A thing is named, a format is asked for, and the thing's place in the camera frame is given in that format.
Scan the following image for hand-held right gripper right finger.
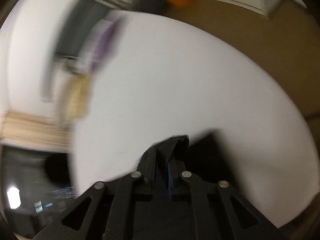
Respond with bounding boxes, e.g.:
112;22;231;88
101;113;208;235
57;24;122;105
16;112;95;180
167;154;288;240

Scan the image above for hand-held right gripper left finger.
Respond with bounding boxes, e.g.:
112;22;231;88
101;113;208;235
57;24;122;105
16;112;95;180
32;147;157;240

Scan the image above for black pants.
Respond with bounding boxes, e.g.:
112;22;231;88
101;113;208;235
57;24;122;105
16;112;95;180
136;129;233;202

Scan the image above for white bed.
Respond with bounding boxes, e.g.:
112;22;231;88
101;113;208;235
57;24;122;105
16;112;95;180
67;10;315;228

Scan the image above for yellow pillow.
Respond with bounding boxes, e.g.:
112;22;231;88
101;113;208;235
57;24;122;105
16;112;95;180
59;74;94;125

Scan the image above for dark window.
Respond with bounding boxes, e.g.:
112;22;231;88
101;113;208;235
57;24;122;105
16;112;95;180
0;145;80;238

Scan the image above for purple pillow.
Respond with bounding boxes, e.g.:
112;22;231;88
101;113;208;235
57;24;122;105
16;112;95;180
92;17;125;73

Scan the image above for dark grey headboard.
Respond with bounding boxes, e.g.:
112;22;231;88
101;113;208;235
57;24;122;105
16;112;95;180
54;0;113;55

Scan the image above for black bag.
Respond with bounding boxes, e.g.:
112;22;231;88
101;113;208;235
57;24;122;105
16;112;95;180
132;0;170;15

